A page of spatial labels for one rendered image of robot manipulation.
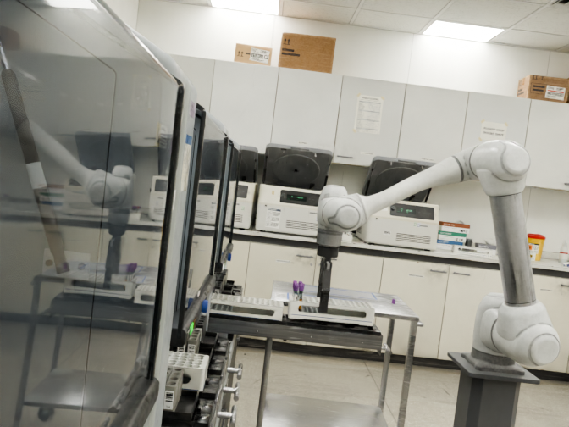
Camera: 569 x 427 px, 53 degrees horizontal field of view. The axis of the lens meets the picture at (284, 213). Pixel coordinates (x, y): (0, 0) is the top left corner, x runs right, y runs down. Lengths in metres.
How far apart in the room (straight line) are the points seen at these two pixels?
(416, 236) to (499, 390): 2.33
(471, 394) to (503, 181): 0.81
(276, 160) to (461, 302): 1.81
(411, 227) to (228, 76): 1.86
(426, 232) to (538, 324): 2.50
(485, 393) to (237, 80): 3.18
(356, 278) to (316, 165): 0.96
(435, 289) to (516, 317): 2.52
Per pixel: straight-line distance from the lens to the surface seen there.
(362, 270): 4.37
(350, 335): 1.99
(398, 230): 4.40
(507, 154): 1.90
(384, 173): 4.64
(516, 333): 2.04
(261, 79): 4.62
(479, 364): 2.24
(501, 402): 2.29
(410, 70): 5.13
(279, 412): 2.65
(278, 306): 1.97
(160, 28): 5.14
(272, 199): 4.29
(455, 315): 4.61
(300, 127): 4.58
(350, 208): 1.75
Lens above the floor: 1.29
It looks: 3 degrees down
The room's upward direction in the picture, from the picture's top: 7 degrees clockwise
